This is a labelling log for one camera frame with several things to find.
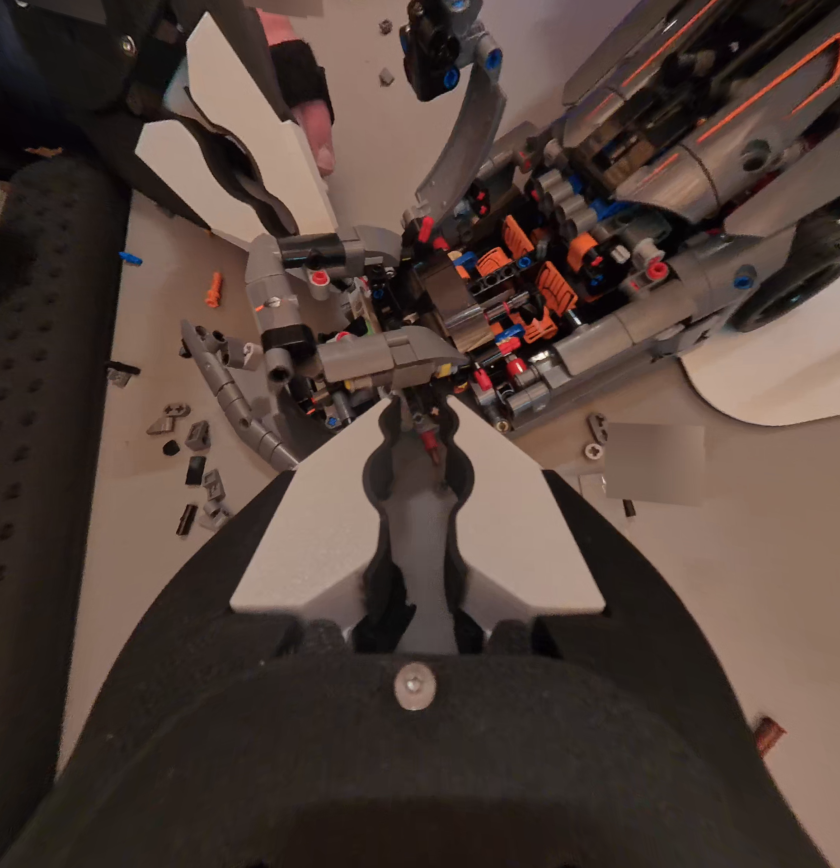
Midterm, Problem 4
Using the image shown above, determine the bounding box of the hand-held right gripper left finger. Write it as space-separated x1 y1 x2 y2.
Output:
230 396 415 653

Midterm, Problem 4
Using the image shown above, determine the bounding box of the grey lego panel strip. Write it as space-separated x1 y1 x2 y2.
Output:
180 319 300 470

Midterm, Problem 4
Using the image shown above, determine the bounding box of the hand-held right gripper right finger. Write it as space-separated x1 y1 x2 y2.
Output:
447 395 605 653

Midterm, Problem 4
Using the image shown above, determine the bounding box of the person's left forearm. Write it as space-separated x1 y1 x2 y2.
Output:
0 0 75 153

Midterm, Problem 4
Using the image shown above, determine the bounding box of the grey lego connector assembly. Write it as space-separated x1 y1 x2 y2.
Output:
199 468 232 531

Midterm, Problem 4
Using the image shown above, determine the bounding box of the dark perforated panel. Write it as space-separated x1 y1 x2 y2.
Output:
0 157 132 788

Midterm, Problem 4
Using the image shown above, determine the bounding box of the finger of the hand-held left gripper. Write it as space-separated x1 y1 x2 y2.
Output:
164 14 341 236
135 114 300 249

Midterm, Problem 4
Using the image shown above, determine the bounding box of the grey lego car model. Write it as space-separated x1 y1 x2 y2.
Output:
244 0 840 462

